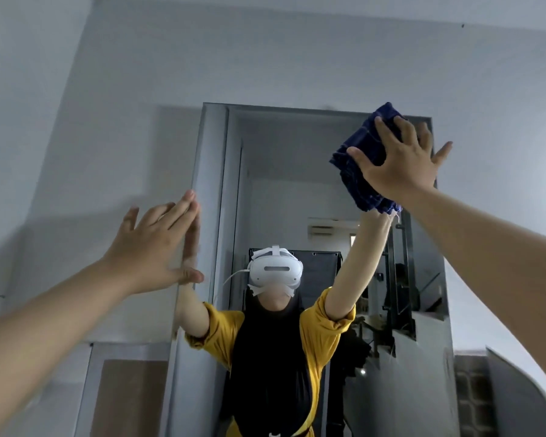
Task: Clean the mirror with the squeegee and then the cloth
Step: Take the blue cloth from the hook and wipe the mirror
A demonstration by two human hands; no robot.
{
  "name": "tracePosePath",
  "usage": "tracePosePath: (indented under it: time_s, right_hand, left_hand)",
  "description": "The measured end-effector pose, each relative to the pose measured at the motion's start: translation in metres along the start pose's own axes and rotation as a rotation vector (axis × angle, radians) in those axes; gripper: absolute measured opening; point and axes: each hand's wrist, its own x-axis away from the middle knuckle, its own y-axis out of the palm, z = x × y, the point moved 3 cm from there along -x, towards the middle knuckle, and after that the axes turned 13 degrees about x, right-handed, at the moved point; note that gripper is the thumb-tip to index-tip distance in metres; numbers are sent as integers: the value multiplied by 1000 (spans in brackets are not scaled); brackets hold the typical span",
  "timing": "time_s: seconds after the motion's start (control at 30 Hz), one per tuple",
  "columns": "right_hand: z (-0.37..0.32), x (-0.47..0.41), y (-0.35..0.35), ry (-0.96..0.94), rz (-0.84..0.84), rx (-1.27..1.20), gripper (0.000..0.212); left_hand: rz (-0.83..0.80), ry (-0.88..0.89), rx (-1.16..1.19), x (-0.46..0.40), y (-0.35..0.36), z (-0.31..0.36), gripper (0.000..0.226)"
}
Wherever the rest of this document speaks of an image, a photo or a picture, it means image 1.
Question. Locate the person's left little finger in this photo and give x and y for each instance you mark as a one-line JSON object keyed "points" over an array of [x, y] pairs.
{"points": [[130, 219]]}

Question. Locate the person's right forearm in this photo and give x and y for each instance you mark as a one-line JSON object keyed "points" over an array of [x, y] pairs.
{"points": [[496, 263]]}

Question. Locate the person's left hand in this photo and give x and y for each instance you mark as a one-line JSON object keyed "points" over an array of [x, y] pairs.
{"points": [[150, 250]]}

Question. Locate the person's right little finger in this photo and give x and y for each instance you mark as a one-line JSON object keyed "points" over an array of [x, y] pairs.
{"points": [[442, 153]]}

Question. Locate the white curved panel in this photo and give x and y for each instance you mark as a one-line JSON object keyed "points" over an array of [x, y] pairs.
{"points": [[518, 400]]}

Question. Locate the dark blue cleaning cloth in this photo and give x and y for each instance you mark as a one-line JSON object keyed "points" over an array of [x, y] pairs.
{"points": [[364, 145]]}

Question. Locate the patterned ventilation block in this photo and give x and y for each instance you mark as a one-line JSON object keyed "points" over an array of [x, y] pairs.
{"points": [[471, 395]]}

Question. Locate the person's left middle finger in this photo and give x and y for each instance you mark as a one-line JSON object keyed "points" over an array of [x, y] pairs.
{"points": [[177, 209]]}

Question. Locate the tall grey framed mirror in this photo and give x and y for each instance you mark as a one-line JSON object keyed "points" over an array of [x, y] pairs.
{"points": [[291, 177]]}

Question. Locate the person's left thumb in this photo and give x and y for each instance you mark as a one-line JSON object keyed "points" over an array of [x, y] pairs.
{"points": [[192, 276]]}

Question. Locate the person's right thumb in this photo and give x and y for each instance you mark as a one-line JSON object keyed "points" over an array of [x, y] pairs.
{"points": [[363, 160]]}

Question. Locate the person's right hand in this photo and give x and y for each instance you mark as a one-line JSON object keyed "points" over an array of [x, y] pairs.
{"points": [[402, 166]]}

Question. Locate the person's right middle finger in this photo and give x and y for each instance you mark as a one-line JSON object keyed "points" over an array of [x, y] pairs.
{"points": [[407, 128]]}

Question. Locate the person's left forearm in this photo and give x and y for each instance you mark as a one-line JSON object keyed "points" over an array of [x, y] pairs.
{"points": [[41, 332]]}

